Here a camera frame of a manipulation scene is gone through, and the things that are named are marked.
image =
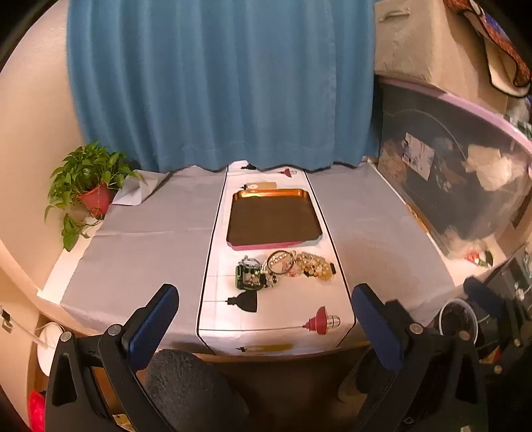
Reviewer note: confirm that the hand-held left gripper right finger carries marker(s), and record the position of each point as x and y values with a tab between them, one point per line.
376	328

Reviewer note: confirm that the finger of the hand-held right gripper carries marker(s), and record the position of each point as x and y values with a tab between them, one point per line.
484	295

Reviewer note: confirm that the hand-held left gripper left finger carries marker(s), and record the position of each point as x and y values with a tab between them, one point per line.
154	320

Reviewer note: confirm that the green and black wristwatch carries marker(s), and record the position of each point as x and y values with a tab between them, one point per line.
249	277

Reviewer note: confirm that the thin metal bangle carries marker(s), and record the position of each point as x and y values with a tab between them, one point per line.
280	252

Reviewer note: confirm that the copper tray with pink rim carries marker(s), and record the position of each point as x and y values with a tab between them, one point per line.
272	218

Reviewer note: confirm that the clear round container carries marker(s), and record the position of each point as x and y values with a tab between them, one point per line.
455	317

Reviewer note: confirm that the small red and green item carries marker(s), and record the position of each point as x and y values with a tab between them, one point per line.
478	257

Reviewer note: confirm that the amber hoop ornament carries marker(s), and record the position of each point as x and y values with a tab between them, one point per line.
328	274

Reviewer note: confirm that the dark grey fuzzy chair cushion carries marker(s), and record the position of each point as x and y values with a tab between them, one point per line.
187	386

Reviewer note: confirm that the grey tablecloth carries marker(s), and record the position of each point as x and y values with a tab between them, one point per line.
158	241

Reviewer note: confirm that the white printed table runner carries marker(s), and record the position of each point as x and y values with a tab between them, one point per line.
274	315

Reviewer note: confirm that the white round device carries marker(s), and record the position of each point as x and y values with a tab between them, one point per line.
50	347

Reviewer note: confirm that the clear storage box purple lid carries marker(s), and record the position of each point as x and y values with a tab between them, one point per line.
449	174

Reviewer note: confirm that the red cloth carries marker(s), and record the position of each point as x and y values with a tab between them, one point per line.
36	409

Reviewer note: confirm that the potted green plant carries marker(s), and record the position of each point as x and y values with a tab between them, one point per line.
89	174

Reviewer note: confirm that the blue curtain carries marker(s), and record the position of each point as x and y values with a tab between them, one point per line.
220	83

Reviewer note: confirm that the beige fabric storage box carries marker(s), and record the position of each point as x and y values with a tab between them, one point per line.
424	41

